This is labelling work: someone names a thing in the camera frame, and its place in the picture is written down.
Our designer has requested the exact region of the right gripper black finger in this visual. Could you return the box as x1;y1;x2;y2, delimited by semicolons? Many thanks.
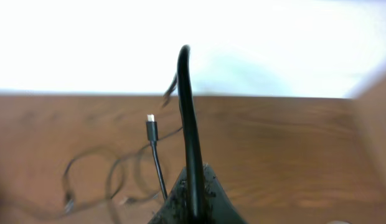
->
149;164;247;224

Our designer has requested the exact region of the cardboard side panel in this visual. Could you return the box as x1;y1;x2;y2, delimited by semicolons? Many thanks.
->
347;61;386;189

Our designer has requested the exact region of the thin black USB cable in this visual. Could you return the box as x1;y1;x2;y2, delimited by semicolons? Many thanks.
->
60;74;184;215

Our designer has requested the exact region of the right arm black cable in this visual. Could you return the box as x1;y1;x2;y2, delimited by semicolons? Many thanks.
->
176;44;206;218

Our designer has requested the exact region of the black braided USB cable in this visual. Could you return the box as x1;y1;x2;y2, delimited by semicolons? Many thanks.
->
145;114;169;200

